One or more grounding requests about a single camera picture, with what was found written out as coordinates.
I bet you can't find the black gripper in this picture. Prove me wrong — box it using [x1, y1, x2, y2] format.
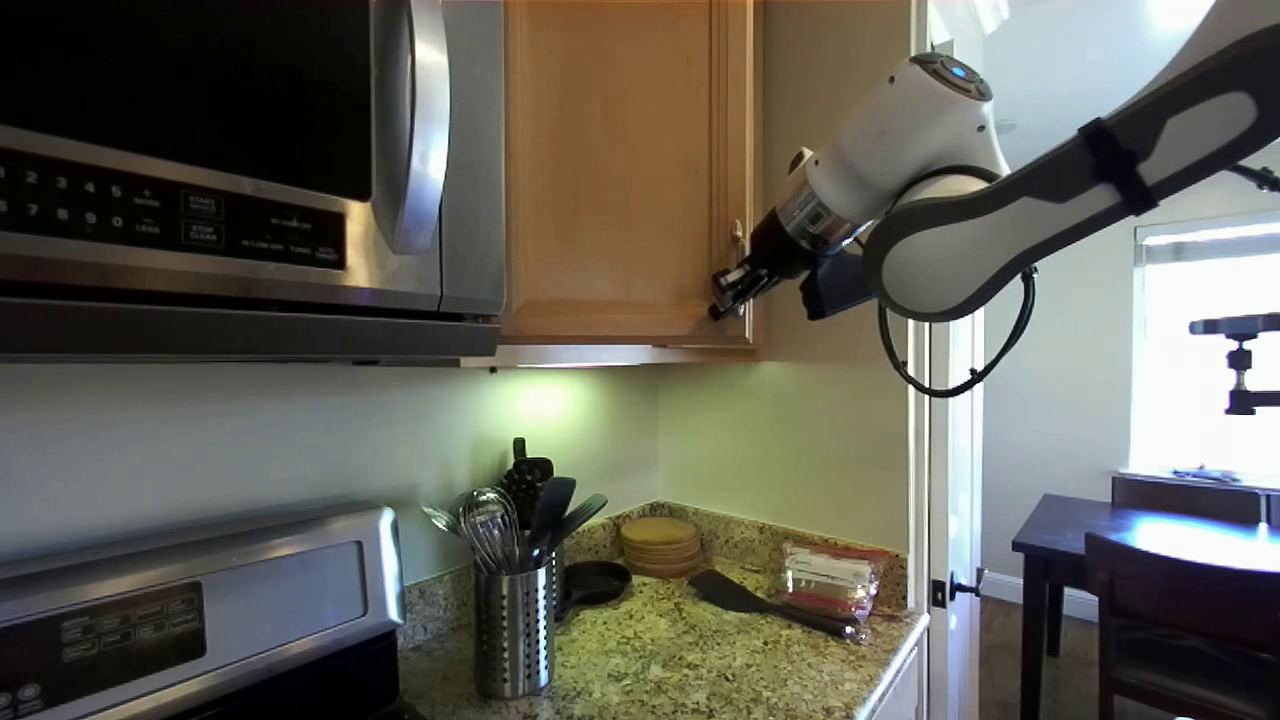
[703, 203, 819, 324]

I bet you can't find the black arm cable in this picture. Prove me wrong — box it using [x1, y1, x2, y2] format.
[871, 157, 1280, 405]

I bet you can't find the light wooden cabinet door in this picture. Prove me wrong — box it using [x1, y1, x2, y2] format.
[501, 0, 758, 356]

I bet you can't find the metal serving spoon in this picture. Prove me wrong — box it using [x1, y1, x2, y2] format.
[418, 499, 493, 573]

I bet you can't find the black silicone spatula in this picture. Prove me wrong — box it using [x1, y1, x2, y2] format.
[684, 567, 854, 640]

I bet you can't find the metal whisk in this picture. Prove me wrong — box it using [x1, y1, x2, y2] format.
[455, 483, 529, 577]

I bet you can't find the large perforated steel utensil holder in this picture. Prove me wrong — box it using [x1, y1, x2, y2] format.
[471, 557, 556, 704]

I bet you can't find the white room door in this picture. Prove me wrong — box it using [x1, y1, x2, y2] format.
[906, 0, 993, 720]

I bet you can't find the dark wooden chair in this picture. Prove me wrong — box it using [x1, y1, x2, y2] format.
[1080, 527, 1280, 720]
[1106, 466, 1273, 527]

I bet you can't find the small black bowl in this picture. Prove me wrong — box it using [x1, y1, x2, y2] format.
[556, 557, 635, 618]

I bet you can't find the bright window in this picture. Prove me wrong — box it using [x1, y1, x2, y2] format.
[1129, 214, 1280, 489]

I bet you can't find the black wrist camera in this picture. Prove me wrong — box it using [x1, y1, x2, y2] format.
[797, 227, 879, 324]

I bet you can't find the stainless steel microwave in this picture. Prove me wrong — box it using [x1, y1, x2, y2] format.
[0, 0, 509, 367]

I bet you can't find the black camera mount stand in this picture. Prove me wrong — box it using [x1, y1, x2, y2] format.
[1187, 306, 1280, 419]

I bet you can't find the black plastic turner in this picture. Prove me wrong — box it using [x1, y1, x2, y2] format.
[495, 430, 556, 532]

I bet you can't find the red plastic food package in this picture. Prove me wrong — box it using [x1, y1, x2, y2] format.
[776, 537, 889, 631]

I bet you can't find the dark wooden table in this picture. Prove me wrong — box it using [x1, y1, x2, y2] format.
[1009, 490, 1280, 720]

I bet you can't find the black plastic spoon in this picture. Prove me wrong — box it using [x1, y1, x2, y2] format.
[529, 472, 581, 565]

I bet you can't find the black utensil handle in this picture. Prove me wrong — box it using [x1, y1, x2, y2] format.
[542, 489, 612, 557]

